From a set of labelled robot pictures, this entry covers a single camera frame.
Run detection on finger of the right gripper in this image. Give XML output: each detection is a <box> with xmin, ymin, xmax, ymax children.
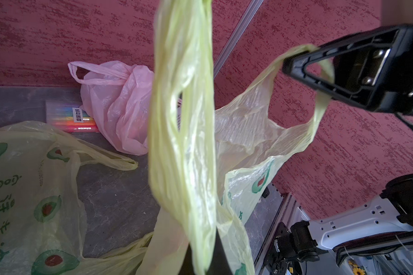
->
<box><xmin>282</xmin><ymin>24</ymin><xmax>413</xmax><ymax>115</ymax></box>

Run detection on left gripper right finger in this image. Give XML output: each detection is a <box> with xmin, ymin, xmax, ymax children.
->
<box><xmin>209</xmin><ymin>233</ymin><xmax>232</xmax><ymax>275</ymax></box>

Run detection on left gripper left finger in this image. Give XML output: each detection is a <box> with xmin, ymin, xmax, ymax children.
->
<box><xmin>179</xmin><ymin>245</ymin><xmax>195</xmax><ymax>275</ymax></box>

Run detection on crayon box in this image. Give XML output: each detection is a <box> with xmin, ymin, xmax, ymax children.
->
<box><xmin>45</xmin><ymin>101</ymin><xmax>99</xmax><ymax>133</ymax></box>

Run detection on right aluminium corner post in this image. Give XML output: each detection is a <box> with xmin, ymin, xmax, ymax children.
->
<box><xmin>213</xmin><ymin>0</ymin><xmax>264</xmax><ymax>78</ymax></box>

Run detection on pink plastic bag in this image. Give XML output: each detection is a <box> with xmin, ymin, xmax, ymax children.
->
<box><xmin>68</xmin><ymin>61</ymin><xmax>154</xmax><ymax>155</ymax></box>

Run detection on green plastic bag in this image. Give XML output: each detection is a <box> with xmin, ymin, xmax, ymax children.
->
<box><xmin>0</xmin><ymin>121</ymin><xmax>151</xmax><ymax>275</ymax></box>
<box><xmin>137</xmin><ymin>1</ymin><xmax>330</xmax><ymax>275</ymax></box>

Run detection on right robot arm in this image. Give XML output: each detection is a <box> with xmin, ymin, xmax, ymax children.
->
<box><xmin>264</xmin><ymin>24</ymin><xmax>413</xmax><ymax>273</ymax></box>

